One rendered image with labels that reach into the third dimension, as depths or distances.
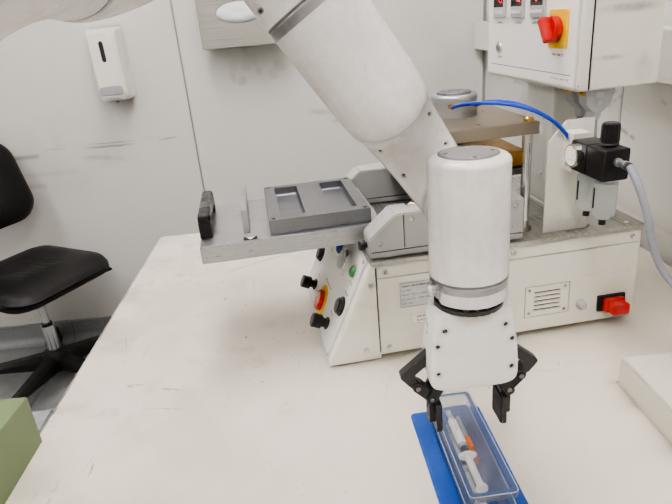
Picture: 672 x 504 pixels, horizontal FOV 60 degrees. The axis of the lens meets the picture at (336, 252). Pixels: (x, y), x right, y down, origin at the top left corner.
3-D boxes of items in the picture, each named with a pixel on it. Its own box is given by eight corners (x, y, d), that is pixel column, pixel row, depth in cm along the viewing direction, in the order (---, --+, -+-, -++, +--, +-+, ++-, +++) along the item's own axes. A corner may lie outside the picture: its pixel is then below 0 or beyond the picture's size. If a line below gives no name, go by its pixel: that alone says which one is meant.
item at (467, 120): (503, 141, 118) (505, 75, 113) (588, 179, 89) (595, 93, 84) (387, 155, 115) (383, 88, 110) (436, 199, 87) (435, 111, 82)
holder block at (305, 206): (349, 189, 113) (348, 176, 112) (371, 221, 94) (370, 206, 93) (265, 200, 111) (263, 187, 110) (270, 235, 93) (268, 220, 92)
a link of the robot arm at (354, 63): (277, 29, 63) (432, 232, 73) (264, 35, 49) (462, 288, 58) (341, -26, 62) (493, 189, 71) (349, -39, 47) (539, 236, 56)
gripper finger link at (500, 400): (502, 378, 66) (500, 425, 69) (529, 374, 67) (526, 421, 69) (492, 362, 69) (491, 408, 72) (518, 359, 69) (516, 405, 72)
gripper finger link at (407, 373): (394, 357, 65) (406, 395, 67) (459, 336, 65) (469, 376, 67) (392, 351, 66) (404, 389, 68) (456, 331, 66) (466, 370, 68)
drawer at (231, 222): (358, 205, 115) (356, 166, 112) (384, 244, 95) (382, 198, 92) (209, 224, 112) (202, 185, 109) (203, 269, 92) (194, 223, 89)
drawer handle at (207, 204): (216, 210, 108) (212, 189, 106) (213, 237, 94) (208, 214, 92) (205, 211, 107) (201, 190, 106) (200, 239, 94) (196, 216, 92)
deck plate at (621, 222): (543, 176, 126) (543, 171, 126) (646, 228, 95) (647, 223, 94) (335, 203, 121) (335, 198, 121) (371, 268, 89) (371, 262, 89)
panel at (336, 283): (307, 285, 124) (337, 205, 119) (327, 360, 97) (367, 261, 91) (298, 282, 124) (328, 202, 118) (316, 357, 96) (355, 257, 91)
